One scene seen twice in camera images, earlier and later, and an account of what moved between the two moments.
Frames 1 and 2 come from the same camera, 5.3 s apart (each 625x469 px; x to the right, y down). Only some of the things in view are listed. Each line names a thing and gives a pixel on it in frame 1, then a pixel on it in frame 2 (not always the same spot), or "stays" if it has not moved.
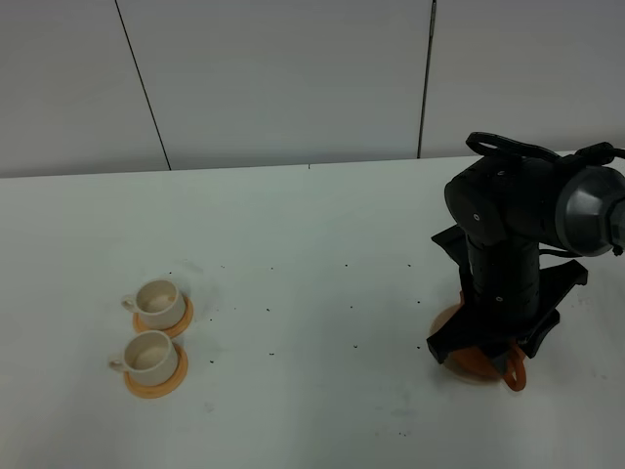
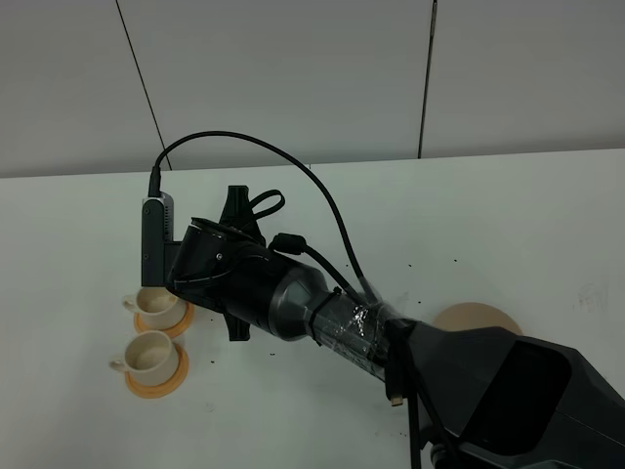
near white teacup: (150, 359) stays
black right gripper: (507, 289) → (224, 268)
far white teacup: (159, 304) stays
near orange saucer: (154, 391) stays
